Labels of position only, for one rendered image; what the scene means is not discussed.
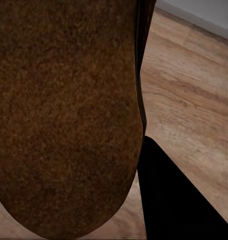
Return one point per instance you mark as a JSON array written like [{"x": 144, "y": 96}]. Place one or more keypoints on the sandal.
[{"x": 72, "y": 115}]

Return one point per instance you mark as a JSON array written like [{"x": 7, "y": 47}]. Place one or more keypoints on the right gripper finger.
[{"x": 173, "y": 207}]

